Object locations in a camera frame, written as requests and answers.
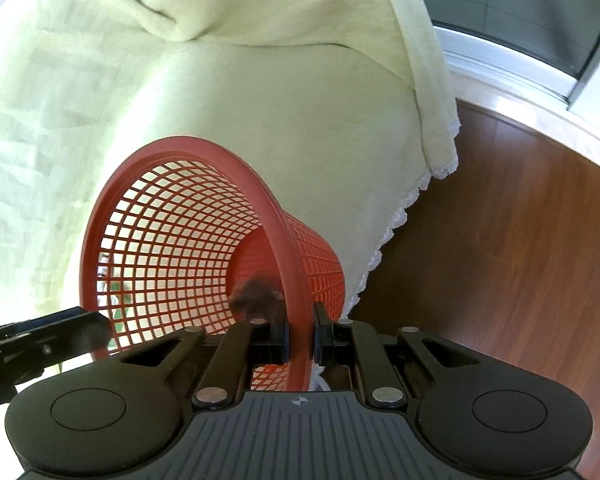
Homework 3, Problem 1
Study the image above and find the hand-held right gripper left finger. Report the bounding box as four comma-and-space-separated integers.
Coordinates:
111, 305, 288, 407

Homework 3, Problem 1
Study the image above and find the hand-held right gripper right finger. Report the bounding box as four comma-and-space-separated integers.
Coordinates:
312, 302, 486, 407

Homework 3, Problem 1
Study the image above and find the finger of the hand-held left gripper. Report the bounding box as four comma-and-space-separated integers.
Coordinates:
0, 308, 115, 362

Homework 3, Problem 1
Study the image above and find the red plastic mesh basket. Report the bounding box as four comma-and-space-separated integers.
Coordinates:
79, 135, 348, 393

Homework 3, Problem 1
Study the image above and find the dark brown fuzzy lump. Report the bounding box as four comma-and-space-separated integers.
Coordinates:
230, 280, 283, 322

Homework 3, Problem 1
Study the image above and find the pale yellow fleece blanket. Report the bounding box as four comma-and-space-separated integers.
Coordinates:
0, 0, 461, 396

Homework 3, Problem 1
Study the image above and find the white window frame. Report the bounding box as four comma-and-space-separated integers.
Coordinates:
430, 17, 600, 118

